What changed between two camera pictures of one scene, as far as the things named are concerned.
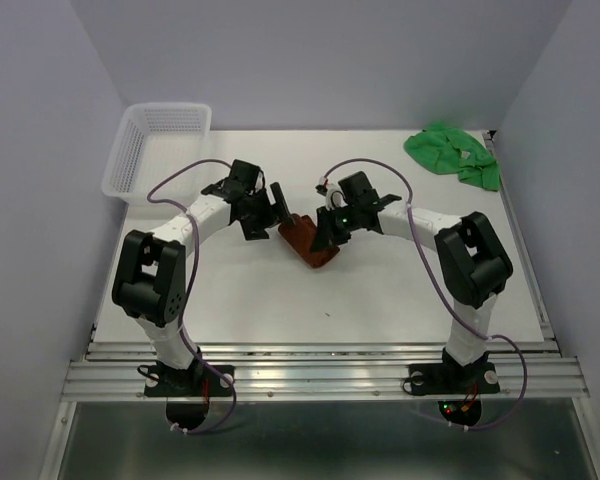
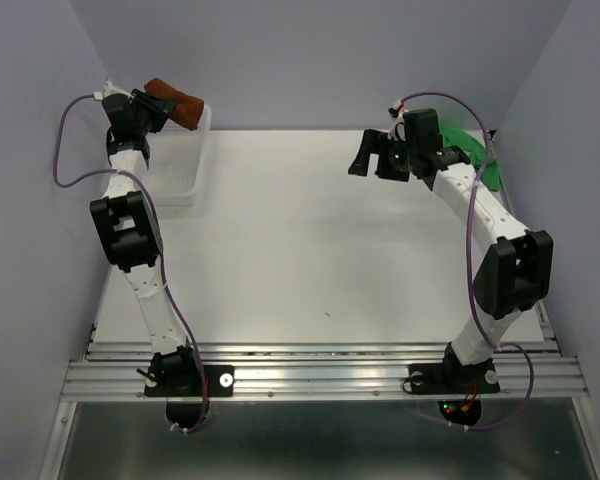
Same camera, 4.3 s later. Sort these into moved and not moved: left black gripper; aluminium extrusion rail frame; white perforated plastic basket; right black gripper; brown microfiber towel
Moved: left black gripper; brown microfiber towel; right black gripper
Not moved: white perforated plastic basket; aluminium extrusion rail frame
